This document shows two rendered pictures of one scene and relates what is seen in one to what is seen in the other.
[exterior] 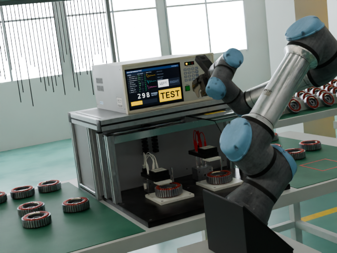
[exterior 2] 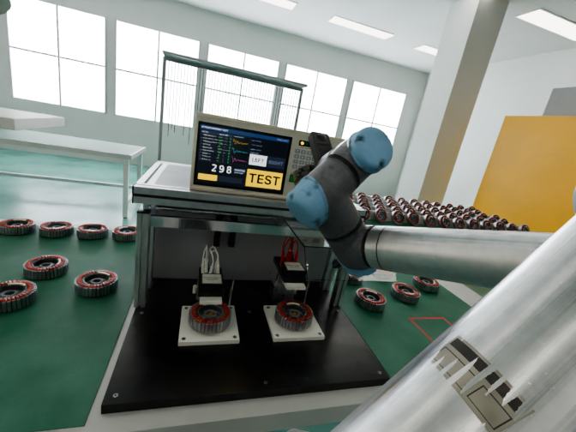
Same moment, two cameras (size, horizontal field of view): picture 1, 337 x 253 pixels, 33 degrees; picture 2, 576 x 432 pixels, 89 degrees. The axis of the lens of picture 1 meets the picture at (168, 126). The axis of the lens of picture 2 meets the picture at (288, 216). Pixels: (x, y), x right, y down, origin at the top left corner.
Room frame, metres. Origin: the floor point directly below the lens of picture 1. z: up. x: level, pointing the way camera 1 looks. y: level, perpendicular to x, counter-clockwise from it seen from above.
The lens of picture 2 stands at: (1.55, -0.22, 1.32)
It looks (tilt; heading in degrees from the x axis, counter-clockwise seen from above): 16 degrees down; 7
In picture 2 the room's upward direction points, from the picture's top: 10 degrees clockwise
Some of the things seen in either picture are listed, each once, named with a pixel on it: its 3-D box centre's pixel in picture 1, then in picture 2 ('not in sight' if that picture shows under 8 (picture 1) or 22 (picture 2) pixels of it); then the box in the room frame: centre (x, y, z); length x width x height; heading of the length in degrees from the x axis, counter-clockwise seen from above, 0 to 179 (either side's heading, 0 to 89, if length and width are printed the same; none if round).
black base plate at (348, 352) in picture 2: (193, 192); (250, 324); (2.27, -0.07, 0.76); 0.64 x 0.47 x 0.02; 116
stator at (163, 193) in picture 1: (168, 190); (210, 315); (2.21, 0.03, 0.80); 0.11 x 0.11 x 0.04
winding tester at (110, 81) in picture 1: (152, 81); (260, 154); (2.55, 0.05, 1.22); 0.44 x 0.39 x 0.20; 116
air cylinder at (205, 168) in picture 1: (202, 172); (282, 289); (2.44, -0.13, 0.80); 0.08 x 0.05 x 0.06; 116
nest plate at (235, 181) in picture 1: (219, 182); (292, 321); (2.31, -0.19, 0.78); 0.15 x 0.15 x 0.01; 26
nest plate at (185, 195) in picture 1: (169, 195); (209, 323); (2.21, 0.03, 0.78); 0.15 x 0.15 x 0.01; 26
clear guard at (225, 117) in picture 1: (226, 120); (330, 242); (2.35, -0.25, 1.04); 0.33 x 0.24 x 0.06; 26
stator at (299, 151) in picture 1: (294, 153); (405, 292); (2.70, -0.60, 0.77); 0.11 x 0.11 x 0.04
